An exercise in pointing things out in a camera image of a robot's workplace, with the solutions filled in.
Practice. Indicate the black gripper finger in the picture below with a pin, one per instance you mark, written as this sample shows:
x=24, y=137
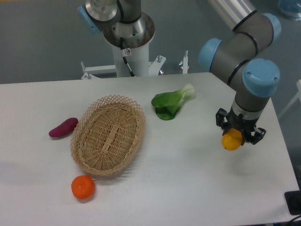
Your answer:
x=222, y=120
x=254, y=136

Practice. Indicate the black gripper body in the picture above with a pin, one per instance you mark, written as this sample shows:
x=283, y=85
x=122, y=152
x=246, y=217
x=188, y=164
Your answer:
x=239, y=123

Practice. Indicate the yellow mango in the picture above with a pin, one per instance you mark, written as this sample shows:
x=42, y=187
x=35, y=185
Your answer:
x=232, y=139

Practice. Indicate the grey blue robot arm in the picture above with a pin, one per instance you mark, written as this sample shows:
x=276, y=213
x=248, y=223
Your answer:
x=129, y=31

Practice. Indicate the woven wicker basket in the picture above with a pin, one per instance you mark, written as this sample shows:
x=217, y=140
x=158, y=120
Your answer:
x=108, y=135

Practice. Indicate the green bok choy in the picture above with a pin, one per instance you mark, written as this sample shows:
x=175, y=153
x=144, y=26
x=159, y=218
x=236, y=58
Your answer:
x=168, y=104

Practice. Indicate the black device at edge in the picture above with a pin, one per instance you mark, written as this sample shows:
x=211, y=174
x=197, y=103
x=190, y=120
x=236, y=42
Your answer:
x=293, y=201

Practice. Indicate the blue object top right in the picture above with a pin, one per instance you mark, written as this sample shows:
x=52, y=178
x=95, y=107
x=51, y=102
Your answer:
x=290, y=7

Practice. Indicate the purple sweet potato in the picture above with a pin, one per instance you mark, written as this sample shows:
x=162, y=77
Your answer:
x=64, y=128

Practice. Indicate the orange tangerine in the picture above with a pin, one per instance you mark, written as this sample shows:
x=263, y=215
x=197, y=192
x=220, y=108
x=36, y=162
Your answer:
x=83, y=187

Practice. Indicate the white frame right edge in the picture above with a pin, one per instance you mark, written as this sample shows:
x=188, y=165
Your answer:
x=296, y=97

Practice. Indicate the white clamp bracket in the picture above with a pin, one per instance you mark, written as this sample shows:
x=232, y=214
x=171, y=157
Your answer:
x=184, y=65

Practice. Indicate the white mounting bracket frame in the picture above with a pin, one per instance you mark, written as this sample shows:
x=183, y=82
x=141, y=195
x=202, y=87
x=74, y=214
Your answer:
x=98, y=70

